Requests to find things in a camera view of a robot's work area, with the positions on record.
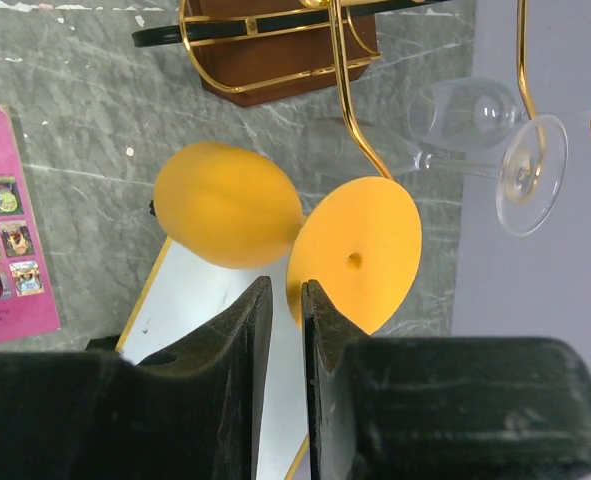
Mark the gold wire wine glass rack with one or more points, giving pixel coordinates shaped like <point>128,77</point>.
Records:
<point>254,54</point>

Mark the orange plastic goblet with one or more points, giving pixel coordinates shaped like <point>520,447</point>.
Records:
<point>237,209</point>

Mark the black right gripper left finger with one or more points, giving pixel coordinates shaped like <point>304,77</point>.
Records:
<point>191,410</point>

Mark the gold framed mirror tray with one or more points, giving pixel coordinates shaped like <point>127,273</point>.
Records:
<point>181,293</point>

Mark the pink sticker card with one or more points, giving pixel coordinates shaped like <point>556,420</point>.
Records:
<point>27,304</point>

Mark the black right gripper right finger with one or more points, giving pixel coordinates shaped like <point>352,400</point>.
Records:
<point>441,407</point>

